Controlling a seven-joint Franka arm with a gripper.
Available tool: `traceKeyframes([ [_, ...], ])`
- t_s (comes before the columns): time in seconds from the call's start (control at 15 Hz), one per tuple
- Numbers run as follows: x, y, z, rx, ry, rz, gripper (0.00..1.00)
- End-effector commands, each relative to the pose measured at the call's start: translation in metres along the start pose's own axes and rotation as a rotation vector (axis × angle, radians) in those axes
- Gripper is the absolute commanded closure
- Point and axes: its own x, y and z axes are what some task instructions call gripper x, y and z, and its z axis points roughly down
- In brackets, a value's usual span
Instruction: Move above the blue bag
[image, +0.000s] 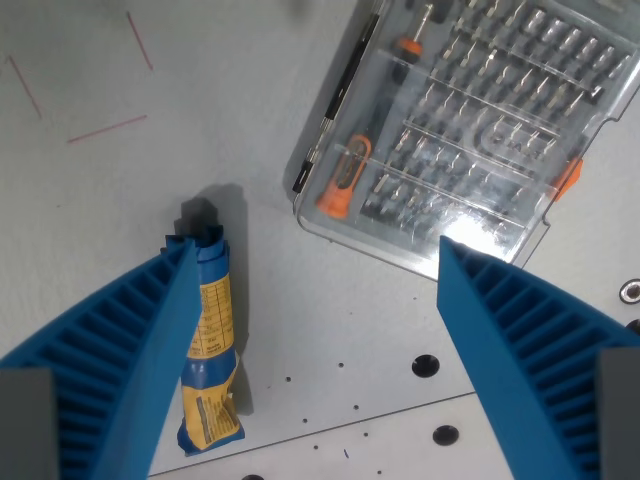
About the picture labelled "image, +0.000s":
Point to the orange case latch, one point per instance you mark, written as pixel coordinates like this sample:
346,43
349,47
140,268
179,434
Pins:
569,177

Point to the clear plastic bit set case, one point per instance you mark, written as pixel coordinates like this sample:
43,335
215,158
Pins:
480,130

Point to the metal shaft with orange collar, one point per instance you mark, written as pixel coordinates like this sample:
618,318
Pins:
409,49

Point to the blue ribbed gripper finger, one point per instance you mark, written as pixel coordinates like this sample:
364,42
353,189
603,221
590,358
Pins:
125,360
530,350

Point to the rolled blue yellow bag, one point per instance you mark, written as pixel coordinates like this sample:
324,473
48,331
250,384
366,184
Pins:
215,310

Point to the long black metal tool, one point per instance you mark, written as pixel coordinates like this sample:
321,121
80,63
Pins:
340,95

